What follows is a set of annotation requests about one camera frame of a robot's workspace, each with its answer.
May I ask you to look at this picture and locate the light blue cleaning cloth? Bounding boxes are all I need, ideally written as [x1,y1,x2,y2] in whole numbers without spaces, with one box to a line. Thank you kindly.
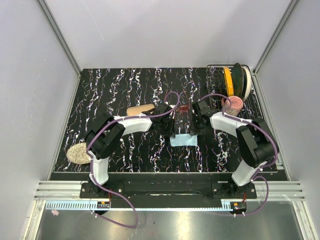
[170,133,198,147]

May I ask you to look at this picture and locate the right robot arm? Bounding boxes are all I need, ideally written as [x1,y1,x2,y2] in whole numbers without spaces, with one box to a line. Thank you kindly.
[190,100,279,199]

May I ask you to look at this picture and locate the yellow plate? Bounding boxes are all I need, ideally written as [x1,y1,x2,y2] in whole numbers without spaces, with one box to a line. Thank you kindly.
[223,66,234,97]

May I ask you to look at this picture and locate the white plate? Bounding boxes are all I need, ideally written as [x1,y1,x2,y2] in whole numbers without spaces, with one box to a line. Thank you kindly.
[242,66,252,101]

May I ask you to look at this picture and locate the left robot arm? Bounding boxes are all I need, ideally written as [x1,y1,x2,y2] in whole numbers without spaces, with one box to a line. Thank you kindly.
[85,103,176,198]

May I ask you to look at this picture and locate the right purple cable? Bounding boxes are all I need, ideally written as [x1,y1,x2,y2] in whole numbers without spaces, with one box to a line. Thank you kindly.
[189,93,280,217]

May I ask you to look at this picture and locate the beige patterned round coaster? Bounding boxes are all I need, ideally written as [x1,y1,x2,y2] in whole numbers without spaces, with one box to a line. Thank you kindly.
[66,142,91,165]

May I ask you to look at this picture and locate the dark green plate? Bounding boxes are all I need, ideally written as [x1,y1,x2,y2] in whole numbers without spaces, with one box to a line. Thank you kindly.
[231,62,246,99]

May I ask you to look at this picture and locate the small pink scrap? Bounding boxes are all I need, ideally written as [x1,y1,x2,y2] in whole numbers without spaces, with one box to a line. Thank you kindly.
[51,209,60,216]

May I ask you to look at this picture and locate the red sunglasses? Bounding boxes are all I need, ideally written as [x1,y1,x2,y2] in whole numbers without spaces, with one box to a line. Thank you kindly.
[175,89,191,114]

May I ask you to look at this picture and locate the purple cable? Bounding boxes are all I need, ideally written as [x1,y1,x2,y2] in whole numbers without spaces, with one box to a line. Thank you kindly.
[86,91,181,228]
[189,93,280,217]

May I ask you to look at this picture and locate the black wire dish rack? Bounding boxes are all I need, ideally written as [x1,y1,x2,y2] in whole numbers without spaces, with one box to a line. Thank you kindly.
[206,62,263,119]

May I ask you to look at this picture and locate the pink patterned mug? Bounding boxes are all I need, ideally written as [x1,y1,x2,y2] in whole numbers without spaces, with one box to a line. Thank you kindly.
[221,96,244,117]

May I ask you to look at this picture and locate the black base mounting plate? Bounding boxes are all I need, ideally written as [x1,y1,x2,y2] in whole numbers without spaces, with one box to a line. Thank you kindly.
[79,172,257,201]

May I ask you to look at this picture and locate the black glasses case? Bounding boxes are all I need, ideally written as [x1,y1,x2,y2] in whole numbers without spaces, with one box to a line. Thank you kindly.
[126,104,155,117]

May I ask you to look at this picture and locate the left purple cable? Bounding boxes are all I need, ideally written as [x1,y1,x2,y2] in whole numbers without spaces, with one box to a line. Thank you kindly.
[86,91,181,228]

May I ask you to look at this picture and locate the aluminium rail frame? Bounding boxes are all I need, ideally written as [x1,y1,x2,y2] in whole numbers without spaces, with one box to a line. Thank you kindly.
[34,180,305,212]

